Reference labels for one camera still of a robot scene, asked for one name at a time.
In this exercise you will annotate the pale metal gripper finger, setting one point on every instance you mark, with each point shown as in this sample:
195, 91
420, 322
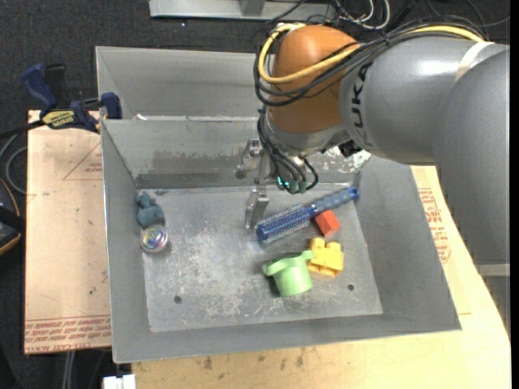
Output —
254, 147
256, 207

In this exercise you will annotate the blue hairbrush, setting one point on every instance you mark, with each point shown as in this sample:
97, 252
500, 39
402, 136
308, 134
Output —
286, 222

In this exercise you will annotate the grey metal bin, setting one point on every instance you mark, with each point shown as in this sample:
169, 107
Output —
211, 257

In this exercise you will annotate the red-orange toy block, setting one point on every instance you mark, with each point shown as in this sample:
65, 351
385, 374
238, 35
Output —
327, 222

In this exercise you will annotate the green plastic cup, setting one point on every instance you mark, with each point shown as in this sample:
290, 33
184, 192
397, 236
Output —
292, 278

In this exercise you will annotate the yellow toy brick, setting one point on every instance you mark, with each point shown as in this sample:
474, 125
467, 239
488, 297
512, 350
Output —
326, 257

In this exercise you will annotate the dark teal toy animal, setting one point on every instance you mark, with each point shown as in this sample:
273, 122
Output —
148, 214

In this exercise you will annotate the brown cardboard board red print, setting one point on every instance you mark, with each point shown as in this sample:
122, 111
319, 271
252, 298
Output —
61, 237

